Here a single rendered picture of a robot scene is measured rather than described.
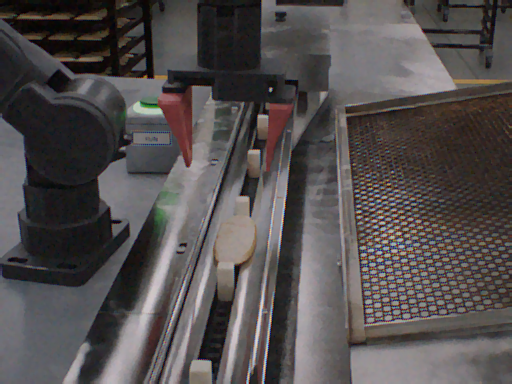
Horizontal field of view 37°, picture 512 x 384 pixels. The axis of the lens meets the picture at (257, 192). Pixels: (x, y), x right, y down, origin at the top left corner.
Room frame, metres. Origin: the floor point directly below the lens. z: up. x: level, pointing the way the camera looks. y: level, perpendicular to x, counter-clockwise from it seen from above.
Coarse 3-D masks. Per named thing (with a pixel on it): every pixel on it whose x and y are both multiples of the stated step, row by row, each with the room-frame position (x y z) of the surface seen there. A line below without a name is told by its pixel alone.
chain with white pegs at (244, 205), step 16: (256, 144) 0.95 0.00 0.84; (256, 160) 0.84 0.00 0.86; (256, 176) 0.84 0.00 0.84; (240, 208) 0.70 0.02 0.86; (224, 272) 0.56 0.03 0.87; (224, 288) 0.56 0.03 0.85; (224, 304) 0.56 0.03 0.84; (224, 320) 0.53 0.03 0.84; (208, 336) 0.50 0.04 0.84; (224, 336) 0.50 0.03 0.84; (208, 352) 0.49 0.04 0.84; (192, 368) 0.42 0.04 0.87; (208, 368) 0.42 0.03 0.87
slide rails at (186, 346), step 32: (256, 128) 0.99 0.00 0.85; (224, 192) 0.77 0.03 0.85; (256, 192) 0.77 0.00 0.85; (256, 224) 0.69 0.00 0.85; (256, 256) 0.62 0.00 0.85; (192, 288) 0.56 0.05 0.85; (256, 288) 0.56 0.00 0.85; (192, 320) 0.51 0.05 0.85; (192, 352) 0.47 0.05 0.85; (224, 352) 0.47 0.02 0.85
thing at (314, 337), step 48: (336, 96) 1.26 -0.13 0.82; (384, 96) 1.26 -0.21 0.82; (288, 192) 0.84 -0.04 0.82; (336, 192) 0.84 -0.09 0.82; (288, 240) 0.71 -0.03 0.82; (336, 240) 0.71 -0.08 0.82; (288, 288) 0.61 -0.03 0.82; (336, 288) 0.61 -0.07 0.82; (288, 336) 0.53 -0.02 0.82; (336, 336) 0.53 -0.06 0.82
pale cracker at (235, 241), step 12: (240, 216) 0.69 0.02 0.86; (228, 228) 0.65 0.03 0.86; (240, 228) 0.66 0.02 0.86; (252, 228) 0.66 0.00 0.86; (216, 240) 0.64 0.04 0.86; (228, 240) 0.63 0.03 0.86; (240, 240) 0.63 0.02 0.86; (252, 240) 0.64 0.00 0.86; (216, 252) 0.61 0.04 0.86; (228, 252) 0.61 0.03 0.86; (240, 252) 0.61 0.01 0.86; (252, 252) 0.62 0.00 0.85; (240, 264) 0.60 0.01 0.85
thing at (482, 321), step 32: (416, 96) 0.91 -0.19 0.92; (448, 96) 0.91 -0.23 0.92; (480, 96) 0.89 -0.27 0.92; (352, 128) 0.86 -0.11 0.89; (384, 128) 0.85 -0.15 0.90; (448, 128) 0.81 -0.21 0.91; (384, 160) 0.74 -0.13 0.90; (416, 160) 0.73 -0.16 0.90; (448, 160) 0.71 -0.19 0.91; (352, 192) 0.67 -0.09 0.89; (416, 192) 0.65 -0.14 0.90; (448, 192) 0.63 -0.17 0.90; (352, 224) 0.59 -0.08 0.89; (384, 224) 0.59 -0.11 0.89; (480, 224) 0.56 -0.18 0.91; (352, 256) 0.54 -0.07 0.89; (416, 256) 0.52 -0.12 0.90; (448, 256) 0.52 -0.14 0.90; (352, 288) 0.49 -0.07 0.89; (384, 288) 0.48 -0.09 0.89; (352, 320) 0.44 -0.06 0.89; (384, 320) 0.44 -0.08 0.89; (416, 320) 0.42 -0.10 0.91; (448, 320) 0.42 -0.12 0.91; (480, 320) 0.41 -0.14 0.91
